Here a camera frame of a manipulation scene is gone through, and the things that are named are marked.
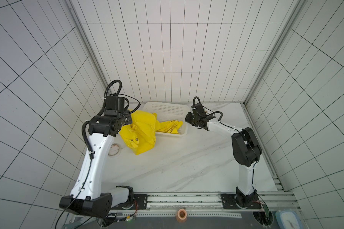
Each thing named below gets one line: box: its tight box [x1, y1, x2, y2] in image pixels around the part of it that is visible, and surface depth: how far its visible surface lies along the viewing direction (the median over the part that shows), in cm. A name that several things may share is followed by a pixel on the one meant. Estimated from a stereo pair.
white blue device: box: [275, 208, 304, 229], surface depth 67 cm
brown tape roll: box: [176, 208, 188, 223], surface depth 61 cm
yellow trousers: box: [118, 109, 183, 156], surface depth 80 cm
